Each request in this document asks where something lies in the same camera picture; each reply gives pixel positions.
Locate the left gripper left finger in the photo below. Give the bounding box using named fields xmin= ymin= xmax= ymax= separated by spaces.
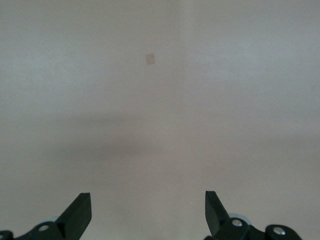
xmin=0 ymin=192 xmax=92 ymax=240

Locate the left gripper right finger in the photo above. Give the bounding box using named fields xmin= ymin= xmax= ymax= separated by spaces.
xmin=204 ymin=190 xmax=304 ymax=240

